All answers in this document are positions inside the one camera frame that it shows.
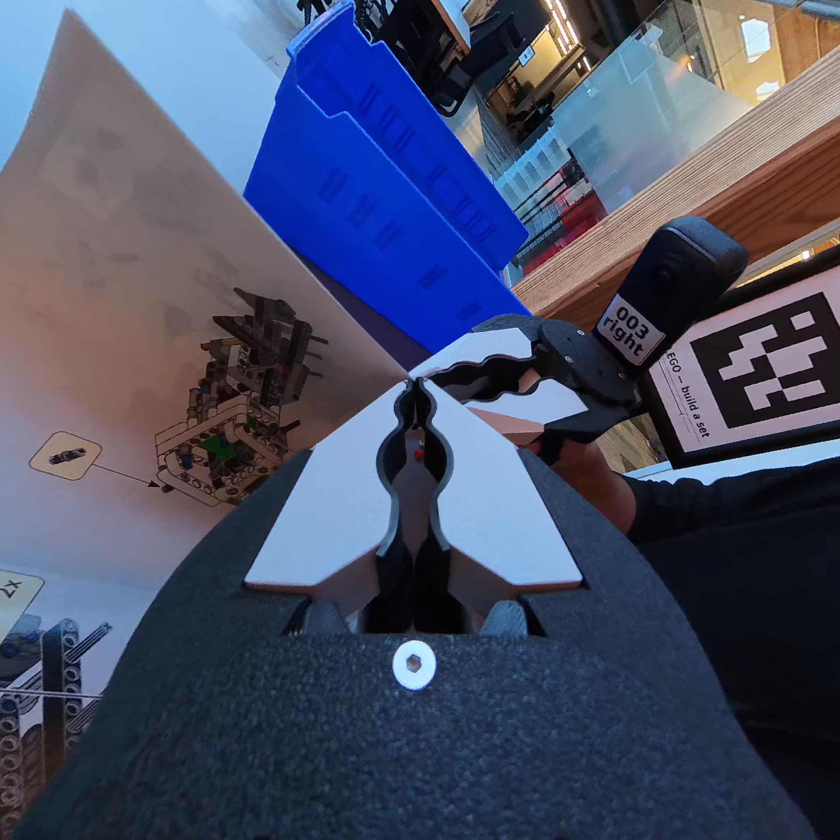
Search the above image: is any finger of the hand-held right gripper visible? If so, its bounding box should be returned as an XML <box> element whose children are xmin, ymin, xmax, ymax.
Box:
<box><xmin>430</xmin><ymin>371</ymin><xmax>592</xmax><ymax>444</ymax></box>
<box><xmin>409</xmin><ymin>327</ymin><xmax>547</xmax><ymax>387</ymax></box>

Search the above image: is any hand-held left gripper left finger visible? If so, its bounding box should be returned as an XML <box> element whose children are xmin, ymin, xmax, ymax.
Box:
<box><xmin>244</xmin><ymin>379</ymin><xmax>421</xmax><ymax>632</ymax></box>

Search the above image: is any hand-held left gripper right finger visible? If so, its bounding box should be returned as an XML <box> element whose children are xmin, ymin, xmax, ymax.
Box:
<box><xmin>416</xmin><ymin>379</ymin><xmax>585</xmax><ymax>632</ymax></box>

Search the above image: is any lego instruction booklet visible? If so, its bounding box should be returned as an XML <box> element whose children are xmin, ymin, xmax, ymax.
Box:
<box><xmin>0</xmin><ymin>10</ymin><xmax>421</xmax><ymax>840</ymax></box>

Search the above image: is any person's right forearm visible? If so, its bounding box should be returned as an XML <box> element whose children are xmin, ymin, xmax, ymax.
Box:
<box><xmin>620</xmin><ymin>455</ymin><xmax>840</xmax><ymax>549</ymax></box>

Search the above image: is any person's right hand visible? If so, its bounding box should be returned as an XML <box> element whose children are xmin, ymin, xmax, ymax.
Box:
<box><xmin>521</xmin><ymin>430</ymin><xmax>639</xmax><ymax>544</ymax></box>

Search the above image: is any blue plastic bin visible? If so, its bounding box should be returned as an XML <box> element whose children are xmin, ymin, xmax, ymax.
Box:
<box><xmin>285</xmin><ymin>0</ymin><xmax>531</xmax><ymax>270</ymax></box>
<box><xmin>243</xmin><ymin>82</ymin><xmax>532</xmax><ymax>355</ymax></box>

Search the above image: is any black framed tag sign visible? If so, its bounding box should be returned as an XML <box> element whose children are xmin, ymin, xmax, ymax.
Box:
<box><xmin>638</xmin><ymin>252</ymin><xmax>840</xmax><ymax>471</ymax></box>

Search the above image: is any wooden ledge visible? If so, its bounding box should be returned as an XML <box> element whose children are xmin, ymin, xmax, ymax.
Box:
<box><xmin>511</xmin><ymin>26</ymin><xmax>840</xmax><ymax>329</ymax></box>

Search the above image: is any glass railing panel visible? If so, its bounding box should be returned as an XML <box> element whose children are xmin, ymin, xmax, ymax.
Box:
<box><xmin>492</xmin><ymin>0</ymin><xmax>840</xmax><ymax>221</ymax></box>

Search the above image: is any person's black clothing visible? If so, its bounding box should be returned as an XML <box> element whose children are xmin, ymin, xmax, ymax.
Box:
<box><xmin>640</xmin><ymin>525</ymin><xmax>840</xmax><ymax>840</ymax></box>

